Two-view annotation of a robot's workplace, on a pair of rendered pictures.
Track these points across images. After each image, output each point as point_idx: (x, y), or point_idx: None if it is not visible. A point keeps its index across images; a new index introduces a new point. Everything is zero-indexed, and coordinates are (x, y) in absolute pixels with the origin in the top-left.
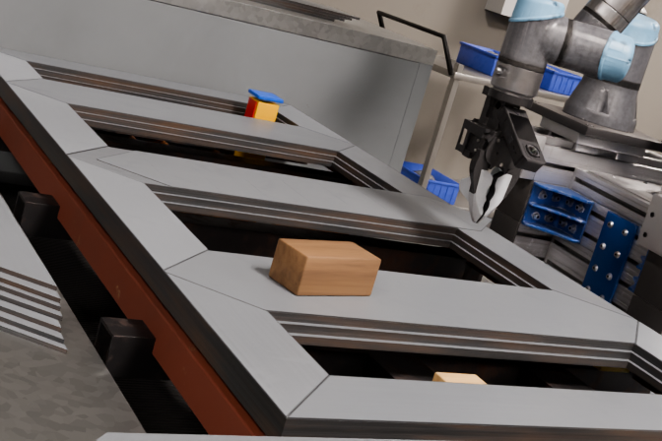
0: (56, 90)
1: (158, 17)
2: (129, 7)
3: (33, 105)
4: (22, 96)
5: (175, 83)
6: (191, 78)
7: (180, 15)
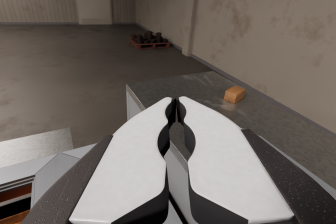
0: (62, 167)
1: (176, 166)
2: (167, 152)
3: (16, 166)
4: (31, 161)
5: (171, 209)
6: (190, 215)
7: (184, 174)
